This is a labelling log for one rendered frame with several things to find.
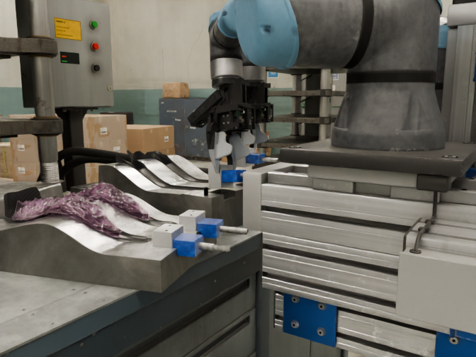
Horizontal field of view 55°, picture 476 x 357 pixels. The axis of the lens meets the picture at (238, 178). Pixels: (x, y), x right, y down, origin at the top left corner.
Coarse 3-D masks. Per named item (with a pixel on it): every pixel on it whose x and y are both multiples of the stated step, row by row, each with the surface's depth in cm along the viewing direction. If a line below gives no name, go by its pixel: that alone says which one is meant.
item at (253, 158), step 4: (252, 148) 136; (252, 152) 136; (248, 156) 133; (252, 156) 132; (256, 156) 131; (260, 156) 132; (264, 156) 134; (240, 160) 134; (244, 160) 133; (248, 160) 133; (252, 160) 132; (256, 160) 131; (260, 160) 132; (264, 160) 132; (268, 160) 131; (272, 160) 130; (276, 160) 129; (240, 164) 134; (244, 164) 134; (248, 164) 135; (252, 164) 137
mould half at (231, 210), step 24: (120, 168) 116; (168, 168) 126; (192, 168) 132; (72, 192) 127; (144, 192) 110; (168, 192) 107; (192, 192) 105; (240, 192) 108; (216, 216) 101; (240, 216) 109
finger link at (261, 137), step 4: (252, 124) 136; (256, 124) 135; (256, 128) 135; (260, 128) 135; (252, 132) 135; (256, 132) 136; (260, 132) 135; (256, 136) 136; (260, 136) 136; (264, 136) 135; (256, 140) 137; (260, 140) 136; (264, 140) 135; (252, 144) 137; (256, 144) 138
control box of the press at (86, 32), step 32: (64, 0) 161; (64, 32) 162; (96, 32) 173; (64, 64) 163; (96, 64) 173; (32, 96) 164; (64, 96) 165; (96, 96) 176; (64, 128) 176; (64, 160) 179
